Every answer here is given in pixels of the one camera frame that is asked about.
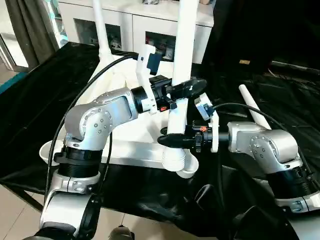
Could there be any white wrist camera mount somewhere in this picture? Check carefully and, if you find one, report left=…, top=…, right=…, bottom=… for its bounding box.
left=194, top=92, right=221, bottom=154
left=136, top=44, right=161, bottom=116

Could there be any light blue white panel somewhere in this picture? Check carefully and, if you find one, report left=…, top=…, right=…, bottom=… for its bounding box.
left=46, top=0, right=69, bottom=49

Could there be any white glass-door cabinet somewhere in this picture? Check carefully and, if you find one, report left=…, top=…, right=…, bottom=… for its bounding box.
left=57, top=0, right=216, bottom=65

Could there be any large black box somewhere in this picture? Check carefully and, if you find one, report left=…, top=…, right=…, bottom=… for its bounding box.
left=203, top=0, right=320, bottom=73

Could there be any black metal table foot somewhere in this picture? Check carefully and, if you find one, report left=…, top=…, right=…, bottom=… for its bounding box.
left=0, top=178, right=45, bottom=213

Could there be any teal edged board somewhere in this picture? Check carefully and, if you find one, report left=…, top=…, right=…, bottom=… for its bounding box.
left=0, top=72, right=29, bottom=95

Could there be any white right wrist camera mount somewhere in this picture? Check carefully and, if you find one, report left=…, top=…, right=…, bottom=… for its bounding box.
left=194, top=92, right=221, bottom=154

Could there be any black plastic mat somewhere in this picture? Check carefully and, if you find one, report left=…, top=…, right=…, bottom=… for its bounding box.
left=0, top=41, right=320, bottom=240

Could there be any white plastic table leg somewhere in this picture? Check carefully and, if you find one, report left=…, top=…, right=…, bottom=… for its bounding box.
left=92, top=0, right=114, bottom=60
left=238, top=84, right=272, bottom=131
left=161, top=0, right=200, bottom=174

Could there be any dark rounded robot foot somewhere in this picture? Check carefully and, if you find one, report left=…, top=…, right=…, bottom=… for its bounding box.
left=108, top=226, right=136, bottom=240

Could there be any white plastic table top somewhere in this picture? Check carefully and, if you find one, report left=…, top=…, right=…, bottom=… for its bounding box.
left=39, top=51, right=200, bottom=180

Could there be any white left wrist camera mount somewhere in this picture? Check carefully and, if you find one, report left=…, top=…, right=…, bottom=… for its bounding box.
left=136, top=44, right=161, bottom=116

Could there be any grey-brown curtain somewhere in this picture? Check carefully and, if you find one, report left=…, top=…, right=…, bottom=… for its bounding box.
left=4, top=0, right=61, bottom=68

